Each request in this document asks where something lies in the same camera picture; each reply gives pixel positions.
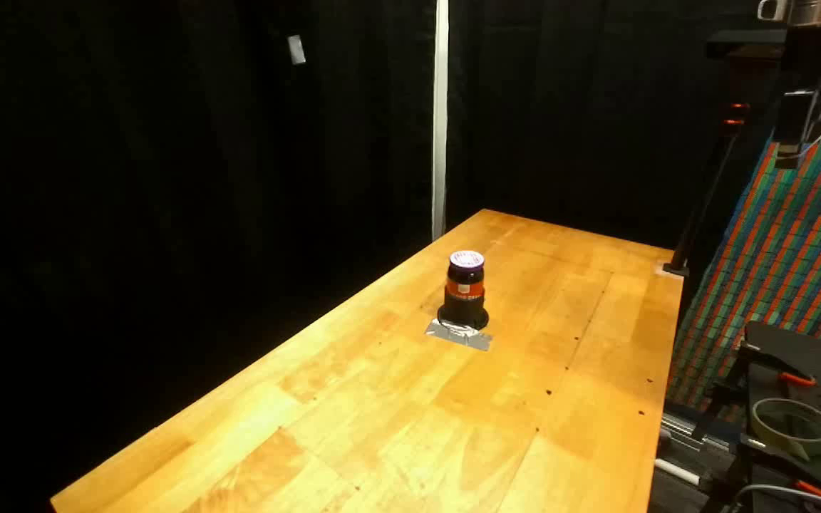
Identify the white vertical pole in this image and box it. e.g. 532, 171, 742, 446
428, 0, 453, 243

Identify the black mounting plate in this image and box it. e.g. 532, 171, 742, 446
738, 319, 821, 478

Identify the masking tape roll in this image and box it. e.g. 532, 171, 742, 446
748, 393, 821, 461

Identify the black clamp on cloth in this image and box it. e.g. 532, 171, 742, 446
773, 88, 819, 171

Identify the small white tag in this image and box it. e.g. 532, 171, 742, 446
286, 31, 310, 69

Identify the black shelf board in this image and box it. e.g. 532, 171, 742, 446
703, 24, 821, 62

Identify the colourful striped cloth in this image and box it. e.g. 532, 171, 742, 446
668, 57, 821, 413

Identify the black stand pole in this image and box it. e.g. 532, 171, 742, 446
662, 97, 753, 279

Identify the orange handled black clamp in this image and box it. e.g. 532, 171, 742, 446
712, 441, 821, 507
712, 346, 821, 413

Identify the white mug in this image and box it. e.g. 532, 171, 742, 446
753, 0, 792, 27

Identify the black curtain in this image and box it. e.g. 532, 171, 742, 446
0, 0, 783, 513

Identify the orange label jar white lid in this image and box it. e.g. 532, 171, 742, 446
433, 248, 494, 332

